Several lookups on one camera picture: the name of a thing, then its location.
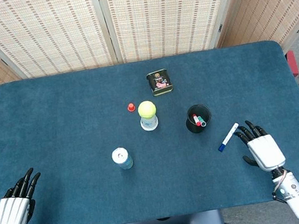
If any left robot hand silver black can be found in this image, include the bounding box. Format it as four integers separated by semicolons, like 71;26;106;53
0;166;49;224

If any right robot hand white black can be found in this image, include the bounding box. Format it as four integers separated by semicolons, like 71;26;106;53
232;115;288;176

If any blue capped white marker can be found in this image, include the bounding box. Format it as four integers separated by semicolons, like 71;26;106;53
214;122;243;153

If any black pen holder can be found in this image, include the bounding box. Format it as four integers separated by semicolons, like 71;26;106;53
183;102;215;135

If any red marker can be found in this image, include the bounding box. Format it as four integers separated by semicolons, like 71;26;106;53
192;113;202;127

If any red box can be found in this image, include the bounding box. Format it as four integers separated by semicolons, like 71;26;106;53
284;49;299;79

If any blue table mat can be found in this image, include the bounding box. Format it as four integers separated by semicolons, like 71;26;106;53
0;35;299;224

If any clear plastic cup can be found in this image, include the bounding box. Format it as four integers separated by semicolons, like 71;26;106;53
139;113;160;133

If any light blue beverage can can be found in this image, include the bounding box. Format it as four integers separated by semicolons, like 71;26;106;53
111;146;135;172

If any yellow tennis ball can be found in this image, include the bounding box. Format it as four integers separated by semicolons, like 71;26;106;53
136;99;158;120

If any black tin box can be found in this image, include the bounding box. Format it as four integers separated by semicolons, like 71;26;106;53
145;67;175;98

